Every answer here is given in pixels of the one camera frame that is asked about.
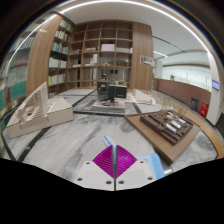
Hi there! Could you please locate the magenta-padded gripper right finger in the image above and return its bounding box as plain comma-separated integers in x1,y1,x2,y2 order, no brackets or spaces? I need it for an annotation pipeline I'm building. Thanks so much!
115,144,157,192

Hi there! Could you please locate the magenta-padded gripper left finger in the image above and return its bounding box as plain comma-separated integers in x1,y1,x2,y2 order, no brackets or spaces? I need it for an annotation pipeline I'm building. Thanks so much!
73,145,116,192

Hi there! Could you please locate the brown model on wooden board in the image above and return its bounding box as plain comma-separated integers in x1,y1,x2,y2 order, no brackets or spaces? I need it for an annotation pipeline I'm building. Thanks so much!
123,109,202,165

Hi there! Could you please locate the small white architectural model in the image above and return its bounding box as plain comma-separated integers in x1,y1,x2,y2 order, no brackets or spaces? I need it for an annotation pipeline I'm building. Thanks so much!
131,89,158,105

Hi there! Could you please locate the dark bin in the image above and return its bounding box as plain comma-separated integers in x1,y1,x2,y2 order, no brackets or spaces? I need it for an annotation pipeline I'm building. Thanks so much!
189,96,200,112

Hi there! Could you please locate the curved wooden slatted bench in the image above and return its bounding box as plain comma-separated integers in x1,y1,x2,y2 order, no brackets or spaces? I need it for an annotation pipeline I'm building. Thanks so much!
189,109,224,159

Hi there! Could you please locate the red bin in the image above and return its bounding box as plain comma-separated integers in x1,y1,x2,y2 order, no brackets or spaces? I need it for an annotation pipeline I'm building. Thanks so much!
199,101,210,118

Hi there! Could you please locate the wooden shelf unit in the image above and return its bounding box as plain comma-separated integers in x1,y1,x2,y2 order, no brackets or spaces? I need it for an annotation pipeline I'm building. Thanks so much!
48,19,134,98

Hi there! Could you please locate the wall poster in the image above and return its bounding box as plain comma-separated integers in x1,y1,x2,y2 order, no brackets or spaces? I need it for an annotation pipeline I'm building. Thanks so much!
139,54,155,68

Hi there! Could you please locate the wall monitor screen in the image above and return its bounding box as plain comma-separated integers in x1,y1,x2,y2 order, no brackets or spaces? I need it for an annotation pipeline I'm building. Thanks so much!
211,79,221,92

